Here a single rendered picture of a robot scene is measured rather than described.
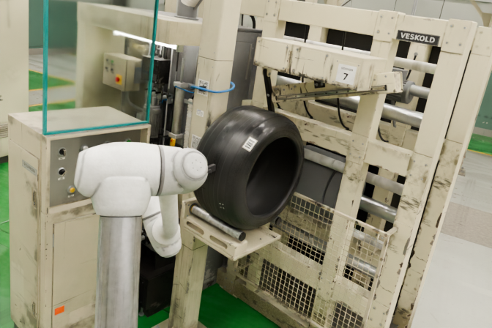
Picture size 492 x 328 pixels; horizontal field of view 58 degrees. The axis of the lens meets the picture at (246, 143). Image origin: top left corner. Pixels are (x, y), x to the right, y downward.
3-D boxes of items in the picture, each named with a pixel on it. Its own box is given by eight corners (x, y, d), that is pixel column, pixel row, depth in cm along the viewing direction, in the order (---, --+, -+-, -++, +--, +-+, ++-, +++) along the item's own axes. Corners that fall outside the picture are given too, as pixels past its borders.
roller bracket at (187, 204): (180, 217, 225) (181, 200, 222) (232, 200, 255) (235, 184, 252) (184, 220, 223) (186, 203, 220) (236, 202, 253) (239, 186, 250)
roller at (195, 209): (195, 202, 226) (197, 209, 229) (188, 207, 224) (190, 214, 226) (245, 230, 205) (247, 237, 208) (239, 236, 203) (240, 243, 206)
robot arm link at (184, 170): (197, 154, 127) (149, 151, 122) (217, 140, 111) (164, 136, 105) (198, 199, 124) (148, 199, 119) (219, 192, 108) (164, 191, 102)
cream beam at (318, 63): (252, 65, 228) (256, 36, 224) (280, 65, 247) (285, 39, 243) (356, 91, 192) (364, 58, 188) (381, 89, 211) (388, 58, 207)
